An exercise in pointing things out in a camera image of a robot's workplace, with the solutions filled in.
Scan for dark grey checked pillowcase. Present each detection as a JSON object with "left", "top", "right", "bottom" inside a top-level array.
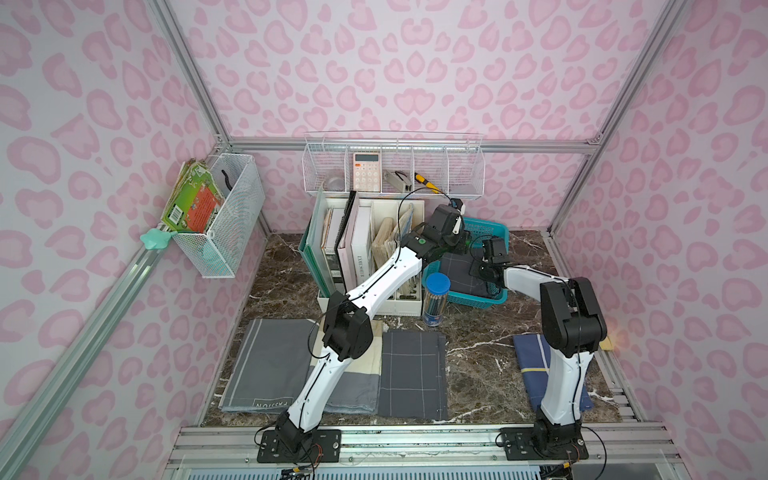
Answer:
[
  {"left": 439, "top": 253, "right": 500, "bottom": 299},
  {"left": 378, "top": 330, "right": 449, "bottom": 421}
]

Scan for teal plastic basket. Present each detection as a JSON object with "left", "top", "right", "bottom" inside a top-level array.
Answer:
[{"left": 422, "top": 218, "right": 510, "bottom": 309}]

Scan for beige cream grey pillowcase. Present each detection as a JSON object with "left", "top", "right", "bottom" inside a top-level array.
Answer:
[{"left": 324, "top": 320, "right": 386, "bottom": 415}]

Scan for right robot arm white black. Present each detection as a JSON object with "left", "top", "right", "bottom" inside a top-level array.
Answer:
[{"left": 478, "top": 238, "right": 607, "bottom": 461}]

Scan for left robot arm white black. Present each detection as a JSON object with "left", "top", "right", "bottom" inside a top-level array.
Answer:
[{"left": 275, "top": 199, "right": 468, "bottom": 461}]

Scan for navy blue pillowcase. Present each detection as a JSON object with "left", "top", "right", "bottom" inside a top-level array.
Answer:
[{"left": 512, "top": 333, "right": 595, "bottom": 415}]

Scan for grey pillowcase with white stripe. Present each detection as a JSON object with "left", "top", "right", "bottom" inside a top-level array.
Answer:
[{"left": 219, "top": 319, "right": 314, "bottom": 414}]

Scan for blue lid pencil jar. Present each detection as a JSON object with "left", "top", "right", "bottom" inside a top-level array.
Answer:
[{"left": 422, "top": 272, "right": 451, "bottom": 327}]

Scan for yellow utility knife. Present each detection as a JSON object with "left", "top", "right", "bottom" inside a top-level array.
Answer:
[{"left": 414, "top": 172, "right": 444, "bottom": 195}]

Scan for brown paper envelopes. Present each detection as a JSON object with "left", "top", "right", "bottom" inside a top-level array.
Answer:
[{"left": 371, "top": 200, "right": 423, "bottom": 270}]

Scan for white file organiser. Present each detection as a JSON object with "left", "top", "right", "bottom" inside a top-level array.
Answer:
[{"left": 317, "top": 197, "right": 425, "bottom": 317}]

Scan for grey stapler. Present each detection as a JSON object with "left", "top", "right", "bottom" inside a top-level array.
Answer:
[{"left": 383, "top": 170, "right": 413, "bottom": 193}]

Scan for pink white book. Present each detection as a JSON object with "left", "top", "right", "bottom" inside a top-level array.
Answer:
[{"left": 334, "top": 191, "right": 373, "bottom": 291}]

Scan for pink calculator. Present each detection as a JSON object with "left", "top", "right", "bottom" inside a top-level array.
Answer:
[{"left": 352, "top": 151, "right": 382, "bottom": 193}]

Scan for clear dome in shelf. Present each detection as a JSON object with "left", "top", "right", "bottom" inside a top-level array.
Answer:
[{"left": 321, "top": 172, "right": 346, "bottom": 192}]

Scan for yellow sticky note pad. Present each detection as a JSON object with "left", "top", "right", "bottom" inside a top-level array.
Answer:
[{"left": 600, "top": 336, "right": 615, "bottom": 351}]

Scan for green folder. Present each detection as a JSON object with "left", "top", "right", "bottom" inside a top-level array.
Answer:
[{"left": 299, "top": 189, "right": 335, "bottom": 298}]

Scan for green red booklet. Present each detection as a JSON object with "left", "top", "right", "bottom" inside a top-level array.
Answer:
[{"left": 161, "top": 159, "right": 225, "bottom": 233}]

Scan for mint green clip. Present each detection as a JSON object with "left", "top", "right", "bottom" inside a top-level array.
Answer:
[{"left": 140, "top": 228, "right": 175, "bottom": 251}]

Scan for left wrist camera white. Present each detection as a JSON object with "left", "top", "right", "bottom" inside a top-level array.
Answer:
[{"left": 449, "top": 198, "right": 465, "bottom": 235}]

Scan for white wire wall shelf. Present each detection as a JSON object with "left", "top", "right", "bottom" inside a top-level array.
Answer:
[{"left": 301, "top": 131, "right": 485, "bottom": 199}]

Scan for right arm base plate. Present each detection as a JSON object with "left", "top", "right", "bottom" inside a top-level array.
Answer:
[{"left": 498, "top": 424, "right": 589, "bottom": 463}]

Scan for white mesh wall basket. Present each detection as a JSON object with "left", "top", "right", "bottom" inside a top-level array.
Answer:
[{"left": 174, "top": 153, "right": 265, "bottom": 279}]

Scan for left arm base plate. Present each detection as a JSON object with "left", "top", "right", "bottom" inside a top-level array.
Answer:
[{"left": 257, "top": 429, "right": 342, "bottom": 464}]

